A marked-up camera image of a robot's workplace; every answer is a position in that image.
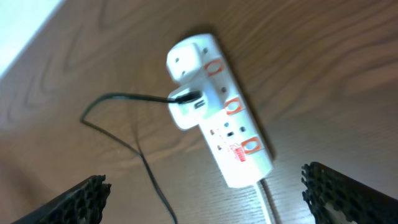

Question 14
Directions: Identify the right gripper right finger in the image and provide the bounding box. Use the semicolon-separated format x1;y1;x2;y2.
301;162;397;224

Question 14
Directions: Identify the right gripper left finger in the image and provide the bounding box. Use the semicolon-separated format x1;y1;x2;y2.
12;175;111;224

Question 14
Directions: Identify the white USB charger plug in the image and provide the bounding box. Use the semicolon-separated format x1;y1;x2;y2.
166;43;213;130

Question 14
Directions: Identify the black USB charging cable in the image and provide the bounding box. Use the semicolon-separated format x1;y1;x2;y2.
79;90;203;224

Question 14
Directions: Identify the white power strip cord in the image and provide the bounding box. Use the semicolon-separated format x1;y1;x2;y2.
253;182;276;224

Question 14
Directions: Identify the white power strip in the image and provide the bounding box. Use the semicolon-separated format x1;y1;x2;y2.
165;33;274;189

